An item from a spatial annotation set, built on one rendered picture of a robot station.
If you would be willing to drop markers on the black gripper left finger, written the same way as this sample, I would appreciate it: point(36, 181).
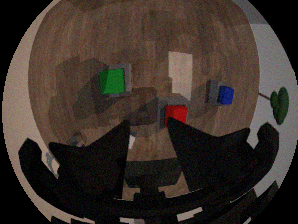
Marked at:
point(105, 158)

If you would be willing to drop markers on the green button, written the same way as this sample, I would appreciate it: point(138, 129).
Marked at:
point(114, 80)

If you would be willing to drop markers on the red button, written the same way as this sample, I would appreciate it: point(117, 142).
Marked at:
point(176, 107)

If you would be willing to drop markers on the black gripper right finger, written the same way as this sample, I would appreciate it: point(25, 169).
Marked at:
point(197, 151)

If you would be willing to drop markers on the blue button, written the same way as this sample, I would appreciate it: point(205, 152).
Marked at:
point(220, 93)

